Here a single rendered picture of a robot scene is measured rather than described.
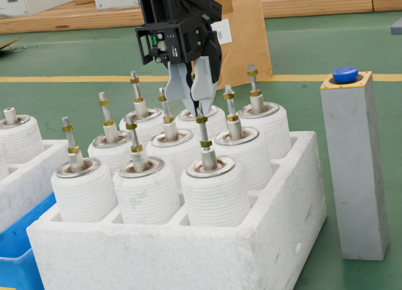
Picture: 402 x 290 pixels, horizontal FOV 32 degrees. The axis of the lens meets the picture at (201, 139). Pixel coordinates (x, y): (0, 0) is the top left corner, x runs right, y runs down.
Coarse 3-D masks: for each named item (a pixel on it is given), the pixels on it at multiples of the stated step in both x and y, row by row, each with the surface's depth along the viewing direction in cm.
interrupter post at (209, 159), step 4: (212, 148) 103; (200, 152) 103; (204, 152) 102; (208, 152) 102; (212, 152) 103; (204, 156) 103; (208, 156) 102; (212, 156) 103; (204, 160) 103; (208, 160) 103; (212, 160) 103; (216, 160) 103; (204, 164) 103; (208, 164) 103; (212, 164) 103; (216, 164) 103; (204, 168) 104; (208, 168) 103; (212, 168) 103; (216, 168) 104
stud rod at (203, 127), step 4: (196, 108) 101; (200, 108) 101; (200, 112) 101; (200, 116) 101; (200, 124) 102; (204, 124) 101; (200, 128) 102; (204, 128) 102; (200, 132) 102; (204, 132) 102; (204, 136) 102; (204, 140) 102; (208, 140) 103; (204, 148) 103; (208, 148) 103
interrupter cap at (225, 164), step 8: (200, 160) 107; (224, 160) 105; (232, 160) 104; (192, 168) 104; (200, 168) 105; (224, 168) 102; (232, 168) 102; (192, 176) 102; (200, 176) 101; (208, 176) 101; (216, 176) 101
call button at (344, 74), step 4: (340, 68) 112; (344, 68) 111; (348, 68) 111; (352, 68) 111; (356, 68) 110; (336, 72) 110; (340, 72) 110; (344, 72) 109; (348, 72) 109; (352, 72) 109; (356, 72) 109; (336, 76) 110; (340, 76) 109; (344, 76) 109; (348, 76) 109; (352, 76) 109; (336, 80) 111; (340, 80) 110; (344, 80) 110; (348, 80) 110
